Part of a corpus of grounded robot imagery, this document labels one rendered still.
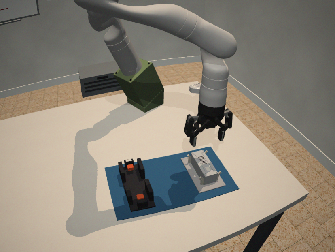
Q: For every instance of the grey rectangular cover with black slots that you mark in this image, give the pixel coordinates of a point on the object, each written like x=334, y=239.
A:
x=203, y=167

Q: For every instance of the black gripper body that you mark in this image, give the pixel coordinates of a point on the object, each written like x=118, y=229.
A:
x=205, y=113

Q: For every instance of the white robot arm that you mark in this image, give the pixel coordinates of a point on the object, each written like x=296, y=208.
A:
x=215, y=43

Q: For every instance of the blue flat mat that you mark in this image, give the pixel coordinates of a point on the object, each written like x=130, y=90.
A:
x=159, y=184

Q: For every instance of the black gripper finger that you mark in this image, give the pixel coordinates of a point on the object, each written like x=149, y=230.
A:
x=223, y=127
x=192, y=131

